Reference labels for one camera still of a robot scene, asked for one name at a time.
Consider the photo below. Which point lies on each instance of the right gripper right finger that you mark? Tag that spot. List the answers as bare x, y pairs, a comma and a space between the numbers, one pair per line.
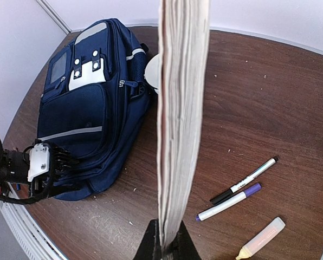
183, 247

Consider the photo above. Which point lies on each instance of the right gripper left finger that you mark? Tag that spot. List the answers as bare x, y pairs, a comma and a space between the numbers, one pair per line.
149, 248

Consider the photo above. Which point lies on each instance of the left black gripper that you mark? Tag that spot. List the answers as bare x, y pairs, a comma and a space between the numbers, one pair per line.
39, 166

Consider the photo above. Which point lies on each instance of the navy blue student backpack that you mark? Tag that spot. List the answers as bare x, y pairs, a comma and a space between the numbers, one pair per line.
93, 104

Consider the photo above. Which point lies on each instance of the pink illustrated paperback book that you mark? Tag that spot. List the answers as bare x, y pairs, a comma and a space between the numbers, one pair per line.
183, 33

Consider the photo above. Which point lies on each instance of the purple capped white marker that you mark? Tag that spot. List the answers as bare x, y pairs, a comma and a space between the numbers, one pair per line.
228, 203

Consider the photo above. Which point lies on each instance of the black capped white marker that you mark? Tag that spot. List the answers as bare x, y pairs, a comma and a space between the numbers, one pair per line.
232, 190

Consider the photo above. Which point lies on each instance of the white and navy bowl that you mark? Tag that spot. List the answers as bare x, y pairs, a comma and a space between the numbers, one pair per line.
153, 72

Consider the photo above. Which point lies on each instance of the aluminium front rail frame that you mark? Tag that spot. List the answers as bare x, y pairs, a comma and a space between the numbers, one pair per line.
32, 239

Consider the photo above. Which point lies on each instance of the left aluminium corner post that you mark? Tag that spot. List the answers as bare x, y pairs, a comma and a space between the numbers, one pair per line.
50, 11

